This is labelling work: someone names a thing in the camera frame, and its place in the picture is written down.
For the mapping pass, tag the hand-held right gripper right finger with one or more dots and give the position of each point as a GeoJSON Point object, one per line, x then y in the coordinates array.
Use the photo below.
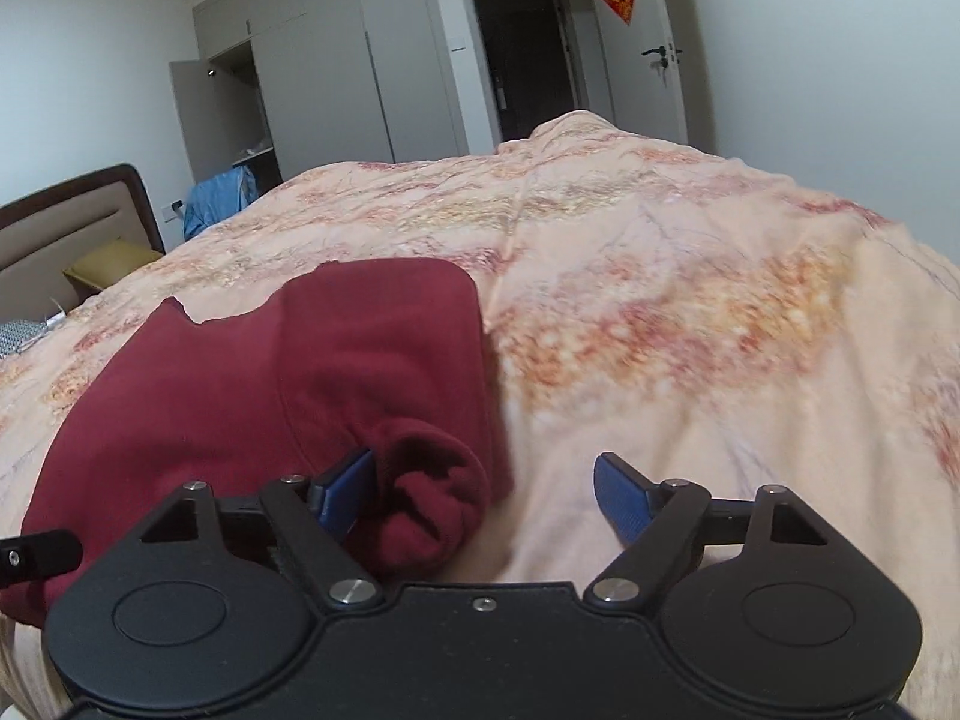
{"type": "Point", "coordinates": [619, 495]}

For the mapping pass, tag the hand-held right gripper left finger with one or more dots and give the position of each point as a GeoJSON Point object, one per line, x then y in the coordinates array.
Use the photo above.
{"type": "Point", "coordinates": [345, 495]}

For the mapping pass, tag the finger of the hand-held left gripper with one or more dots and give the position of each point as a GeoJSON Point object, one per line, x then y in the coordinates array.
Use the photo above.
{"type": "Point", "coordinates": [45, 555]}

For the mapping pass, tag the dark red shirt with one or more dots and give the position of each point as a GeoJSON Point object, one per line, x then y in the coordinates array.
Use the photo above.
{"type": "Point", "coordinates": [225, 390]}

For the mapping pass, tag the floral peach quilt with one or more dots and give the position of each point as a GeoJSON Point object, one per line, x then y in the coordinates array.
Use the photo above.
{"type": "Point", "coordinates": [675, 315]}

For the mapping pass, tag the houndstooth pillow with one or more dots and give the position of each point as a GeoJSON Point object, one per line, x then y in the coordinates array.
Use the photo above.
{"type": "Point", "coordinates": [19, 337]}

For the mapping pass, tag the olive green pillow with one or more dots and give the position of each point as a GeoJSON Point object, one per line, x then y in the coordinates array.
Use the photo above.
{"type": "Point", "coordinates": [112, 262]}

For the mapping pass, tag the blue garment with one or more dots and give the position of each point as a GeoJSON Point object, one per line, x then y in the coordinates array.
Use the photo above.
{"type": "Point", "coordinates": [217, 199]}

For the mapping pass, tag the brown padded headboard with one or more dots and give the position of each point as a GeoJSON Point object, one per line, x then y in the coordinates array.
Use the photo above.
{"type": "Point", "coordinates": [60, 225]}

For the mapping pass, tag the white cloth on wardrobe shelf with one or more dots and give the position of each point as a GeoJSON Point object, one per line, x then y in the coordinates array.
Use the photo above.
{"type": "Point", "coordinates": [253, 150]}

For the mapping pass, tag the white room door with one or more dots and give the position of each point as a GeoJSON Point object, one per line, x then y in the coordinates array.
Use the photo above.
{"type": "Point", "coordinates": [637, 90]}

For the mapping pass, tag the grey wardrobe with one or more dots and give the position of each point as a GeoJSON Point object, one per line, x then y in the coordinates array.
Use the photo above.
{"type": "Point", "coordinates": [337, 67]}

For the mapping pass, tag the dark hallway door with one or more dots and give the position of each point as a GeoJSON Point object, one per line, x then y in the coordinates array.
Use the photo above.
{"type": "Point", "coordinates": [525, 52]}

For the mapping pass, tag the wall socket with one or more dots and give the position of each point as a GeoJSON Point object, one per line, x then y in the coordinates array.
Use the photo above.
{"type": "Point", "coordinates": [172, 210]}

